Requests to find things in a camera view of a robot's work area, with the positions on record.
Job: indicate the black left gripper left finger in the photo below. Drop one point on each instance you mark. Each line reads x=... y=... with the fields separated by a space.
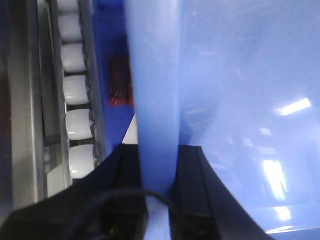
x=106 y=204

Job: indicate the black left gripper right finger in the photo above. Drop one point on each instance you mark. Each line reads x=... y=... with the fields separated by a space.
x=209 y=211

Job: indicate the blue plastic tray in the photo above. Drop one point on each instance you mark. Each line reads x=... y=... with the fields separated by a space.
x=240 y=79

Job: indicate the blue shelf bin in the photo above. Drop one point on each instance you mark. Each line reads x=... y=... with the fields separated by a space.
x=112 y=55

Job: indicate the white roller conveyor rail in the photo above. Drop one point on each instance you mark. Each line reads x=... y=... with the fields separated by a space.
x=72 y=102

